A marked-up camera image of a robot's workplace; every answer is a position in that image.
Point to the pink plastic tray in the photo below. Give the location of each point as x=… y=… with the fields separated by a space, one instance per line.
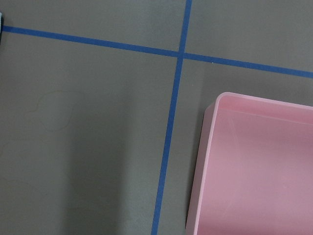
x=254 y=169

